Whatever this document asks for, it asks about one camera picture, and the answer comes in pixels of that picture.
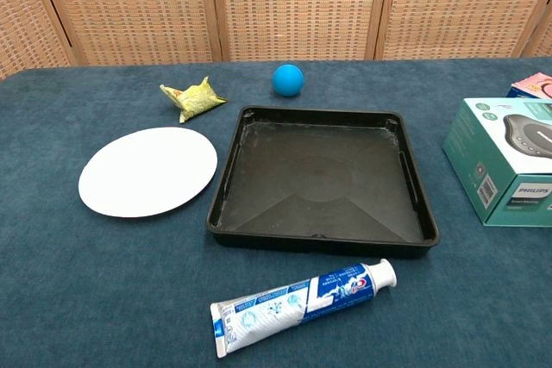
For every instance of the white blue toothpaste tube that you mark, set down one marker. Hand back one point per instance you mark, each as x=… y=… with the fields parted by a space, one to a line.
x=297 y=305

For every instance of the teal Philips speaker box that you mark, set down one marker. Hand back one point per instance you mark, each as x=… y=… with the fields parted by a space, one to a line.
x=500 y=161

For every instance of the woven bamboo folding screen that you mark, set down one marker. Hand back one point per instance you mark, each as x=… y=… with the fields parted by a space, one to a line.
x=276 y=6

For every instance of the pink blue cookie box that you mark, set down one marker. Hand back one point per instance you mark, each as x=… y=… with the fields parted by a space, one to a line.
x=535 y=87

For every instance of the black square plastic tray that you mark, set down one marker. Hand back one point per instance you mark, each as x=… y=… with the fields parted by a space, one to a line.
x=323 y=182

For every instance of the dark blue table cloth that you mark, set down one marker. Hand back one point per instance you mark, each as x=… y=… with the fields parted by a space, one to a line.
x=276 y=221

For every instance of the white round plate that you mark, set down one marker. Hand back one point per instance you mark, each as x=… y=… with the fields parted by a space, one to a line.
x=146 y=172

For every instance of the yellow-green snack packet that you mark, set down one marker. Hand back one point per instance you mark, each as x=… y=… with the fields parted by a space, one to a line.
x=194 y=98

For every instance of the blue ball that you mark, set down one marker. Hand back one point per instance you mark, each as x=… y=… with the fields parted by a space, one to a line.
x=287 y=79

